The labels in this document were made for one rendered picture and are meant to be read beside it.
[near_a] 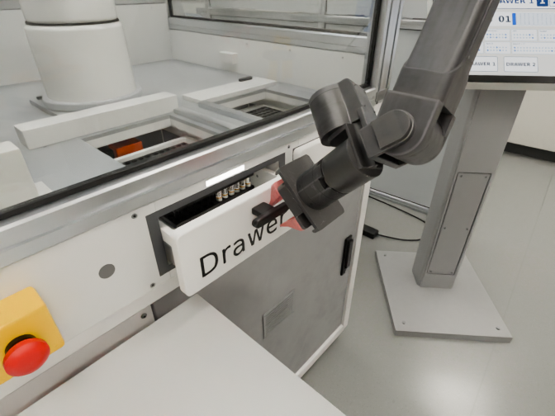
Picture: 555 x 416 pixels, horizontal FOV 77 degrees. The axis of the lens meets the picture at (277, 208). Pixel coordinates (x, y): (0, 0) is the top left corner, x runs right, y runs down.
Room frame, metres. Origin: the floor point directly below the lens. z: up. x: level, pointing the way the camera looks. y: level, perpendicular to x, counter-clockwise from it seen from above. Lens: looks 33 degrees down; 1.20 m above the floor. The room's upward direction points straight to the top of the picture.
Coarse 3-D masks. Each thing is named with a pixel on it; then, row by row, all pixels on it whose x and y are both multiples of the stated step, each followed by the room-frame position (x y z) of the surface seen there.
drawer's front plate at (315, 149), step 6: (318, 138) 0.69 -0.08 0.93; (306, 144) 0.66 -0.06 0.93; (312, 144) 0.66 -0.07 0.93; (318, 144) 0.67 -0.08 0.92; (294, 150) 0.64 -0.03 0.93; (300, 150) 0.63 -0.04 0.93; (306, 150) 0.64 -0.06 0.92; (312, 150) 0.65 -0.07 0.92; (318, 150) 0.67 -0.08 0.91; (324, 150) 0.68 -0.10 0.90; (330, 150) 0.70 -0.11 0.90; (294, 156) 0.63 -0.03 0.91; (300, 156) 0.62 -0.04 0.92; (312, 156) 0.65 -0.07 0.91; (318, 156) 0.67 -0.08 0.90; (324, 156) 0.68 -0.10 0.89
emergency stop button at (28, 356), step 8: (16, 344) 0.22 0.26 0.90; (24, 344) 0.22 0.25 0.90; (32, 344) 0.22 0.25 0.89; (40, 344) 0.23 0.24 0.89; (8, 352) 0.21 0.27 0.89; (16, 352) 0.21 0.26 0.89; (24, 352) 0.22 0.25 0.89; (32, 352) 0.22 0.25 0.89; (40, 352) 0.22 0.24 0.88; (48, 352) 0.23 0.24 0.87; (8, 360) 0.21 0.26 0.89; (16, 360) 0.21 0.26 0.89; (24, 360) 0.21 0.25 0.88; (32, 360) 0.22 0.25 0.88; (40, 360) 0.22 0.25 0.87; (8, 368) 0.21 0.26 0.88; (16, 368) 0.21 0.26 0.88; (24, 368) 0.21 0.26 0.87; (32, 368) 0.21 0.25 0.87
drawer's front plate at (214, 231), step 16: (256, 192) 0.47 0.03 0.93; (224, 208) 0.42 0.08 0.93; (240, 208) 0.44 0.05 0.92; (192, 224) 0.38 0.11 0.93; (208, 224) 0.39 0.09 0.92; (224, 224) 0.41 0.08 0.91; (240, 224) 0.43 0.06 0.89; (272, 224) 0.49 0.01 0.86; (176, 240) 0.36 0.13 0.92; (192, 240) 0.37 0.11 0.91; (208, 240) 0.39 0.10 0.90; (224, 240) 0.41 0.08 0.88; (256, 240) 0.46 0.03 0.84; (272, 240) 0.49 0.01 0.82; (176, 256) 0.36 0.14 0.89; (192, 256) 0.37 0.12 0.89; (208, 256) 0.39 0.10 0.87; (240, 256) 0.43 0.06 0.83; (192, 272) 0.36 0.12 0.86; (224, 272) 0.40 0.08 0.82; (192, 288) 0.36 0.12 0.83
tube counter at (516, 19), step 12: (504, 12) 1.17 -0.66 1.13; (516, 12) 1.17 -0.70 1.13; (528, 12) 1.16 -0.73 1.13; (540, 12) 1.16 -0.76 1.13; (552, 12) 1.16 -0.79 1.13; (504, 24) 1.15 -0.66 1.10; (516, 24) 1.14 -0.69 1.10; (528, 24) 1.14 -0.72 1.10; (540, 24) 1.14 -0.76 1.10; (552, 24) 1.14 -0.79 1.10
